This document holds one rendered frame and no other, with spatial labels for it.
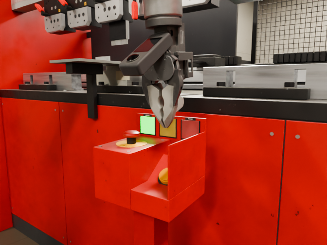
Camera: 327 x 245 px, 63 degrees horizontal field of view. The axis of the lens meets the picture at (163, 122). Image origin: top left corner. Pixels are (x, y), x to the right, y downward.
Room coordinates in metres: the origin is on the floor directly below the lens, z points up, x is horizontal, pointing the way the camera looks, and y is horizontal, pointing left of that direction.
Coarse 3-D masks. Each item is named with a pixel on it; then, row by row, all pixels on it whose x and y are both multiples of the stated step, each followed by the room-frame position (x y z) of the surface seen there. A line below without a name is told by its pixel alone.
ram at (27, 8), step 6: (24, 0) 1.57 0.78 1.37; (30, 0) 1.53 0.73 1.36; (36, 0) 1.50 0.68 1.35; (42, 0) 1.47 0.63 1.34; (12, 6) 1.65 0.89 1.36; (18, 6) 1.61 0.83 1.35; (24, 6) 1.58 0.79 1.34; (30, 6) 1.58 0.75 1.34; (42, 6) 1.58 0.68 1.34; (24, 12) 1.71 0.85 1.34
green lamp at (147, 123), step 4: (144, 116) 0.68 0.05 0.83; (144, 120) 0.68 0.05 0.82; (148, 120) 0.68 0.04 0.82; (152, 120) 0.67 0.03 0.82; (144, 124) 0.68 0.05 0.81; (148, 124) 0.68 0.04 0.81; (152, 124) 0.67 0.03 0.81; (144, 128) 0.68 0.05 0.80; (148, 128) 0.68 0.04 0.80; (152, 128) 0.67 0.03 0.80; (144, 132) 0.68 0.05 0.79; (148, 132) 0.68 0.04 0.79; (152, 132) 0.67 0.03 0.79
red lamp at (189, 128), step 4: (184, 120) 0.62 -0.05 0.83; (184, 124) 0.62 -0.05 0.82; (188, 124) 0.61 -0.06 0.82; (192, 124) 0.61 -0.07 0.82; (196, 124) 0.60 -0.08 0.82; (184, 128) 0.62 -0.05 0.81; (188, 128) 0.61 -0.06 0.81; (192, 128) 0.61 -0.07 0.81; (196, 128) 0.60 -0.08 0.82; (184, 132) 0.62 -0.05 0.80; (188, 132) 0.61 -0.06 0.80; (192, 132) 0.61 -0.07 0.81; (196, 132) 0.60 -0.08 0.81; (184, 136) 0.62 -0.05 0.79; (188, 136) 0.61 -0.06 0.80
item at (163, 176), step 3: (165, 168) 0.56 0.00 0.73; (162, 171) 0.56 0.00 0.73; (165, 171) 0.55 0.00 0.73; (159, 174) 0.56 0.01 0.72; (162, 174) 0.55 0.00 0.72; (165, 174) 0.55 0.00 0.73; (159, 177) 0.55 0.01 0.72; (162, 177) 0.54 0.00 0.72; (165, 177) 0.54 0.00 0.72; (162, 180) 0.54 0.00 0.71; (165, 180) 0.53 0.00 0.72; (165, 183) 0.54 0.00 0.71
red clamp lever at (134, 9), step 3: (135, 0) 1.05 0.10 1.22; (132, 3) 1.04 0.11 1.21; (135, 3) 1.04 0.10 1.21; (132, 6) 1.04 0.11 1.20; (135, 6) 1.04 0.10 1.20; (132, 9) 1.04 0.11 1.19; (135, 9) 1.04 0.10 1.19; (132, 12) 1.04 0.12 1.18; (135, 12) 1.04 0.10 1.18; (132, 15) 1.04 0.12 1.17; (135, 15) 1.04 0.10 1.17; (132, 18) 1.04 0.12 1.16; (135, 18) 1.04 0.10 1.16
